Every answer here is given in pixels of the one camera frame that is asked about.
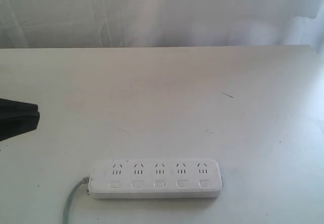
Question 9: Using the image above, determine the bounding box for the white five-socket power strip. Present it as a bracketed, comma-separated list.
[88, 159, 223, 199]

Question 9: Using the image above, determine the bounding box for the white background curtain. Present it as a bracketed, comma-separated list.
[1, 0, 323, 54]

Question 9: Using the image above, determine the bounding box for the grey power cord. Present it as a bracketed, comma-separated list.
[62, 177, 91, 224]

